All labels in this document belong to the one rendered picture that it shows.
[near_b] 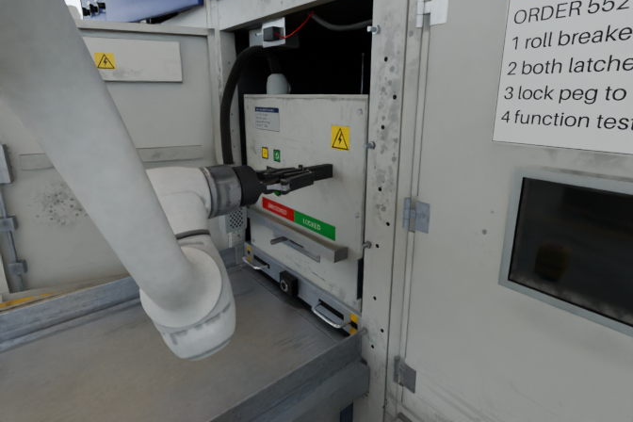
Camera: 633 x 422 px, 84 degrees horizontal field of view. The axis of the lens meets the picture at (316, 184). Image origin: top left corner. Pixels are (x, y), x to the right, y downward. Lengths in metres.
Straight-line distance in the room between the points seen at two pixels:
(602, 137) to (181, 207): 0.52
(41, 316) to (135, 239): 0.76
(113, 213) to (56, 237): 0.93
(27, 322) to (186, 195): 0.64
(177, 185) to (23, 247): 0.78
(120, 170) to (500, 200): 0.43
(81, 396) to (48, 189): 0.58
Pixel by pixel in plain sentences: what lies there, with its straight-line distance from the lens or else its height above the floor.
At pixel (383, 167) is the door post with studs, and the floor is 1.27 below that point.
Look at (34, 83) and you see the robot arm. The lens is 0.28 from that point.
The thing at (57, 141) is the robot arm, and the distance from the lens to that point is 0.31.
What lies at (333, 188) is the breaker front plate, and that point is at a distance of 0.78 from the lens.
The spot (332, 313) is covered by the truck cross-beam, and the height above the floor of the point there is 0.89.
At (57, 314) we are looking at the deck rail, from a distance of 1.11.
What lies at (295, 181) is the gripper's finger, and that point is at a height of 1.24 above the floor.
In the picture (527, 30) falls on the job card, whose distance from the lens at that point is 0.49.
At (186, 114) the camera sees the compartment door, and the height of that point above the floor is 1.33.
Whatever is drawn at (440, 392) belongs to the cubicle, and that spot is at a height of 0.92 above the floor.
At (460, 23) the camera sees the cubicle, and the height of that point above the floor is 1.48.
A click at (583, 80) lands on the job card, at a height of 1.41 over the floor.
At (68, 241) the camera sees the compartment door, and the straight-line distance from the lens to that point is 1.27.
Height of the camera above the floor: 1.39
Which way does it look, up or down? 14 degrees down
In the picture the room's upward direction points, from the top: straight up
